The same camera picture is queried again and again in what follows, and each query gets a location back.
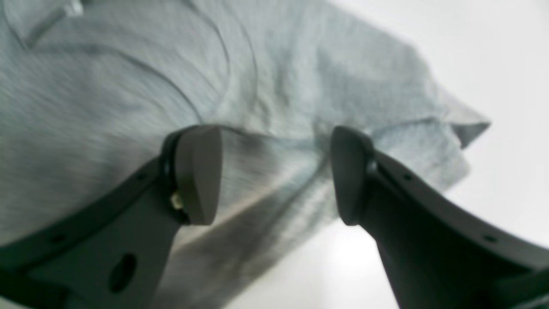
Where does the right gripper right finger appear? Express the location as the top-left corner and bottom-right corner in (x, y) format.
(331, 126), (549, 309)

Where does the grey T-shirt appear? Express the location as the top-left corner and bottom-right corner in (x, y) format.
(0, 0), (490, 309)

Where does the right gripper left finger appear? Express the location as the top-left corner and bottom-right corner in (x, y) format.
(1, 125), (222, 309)

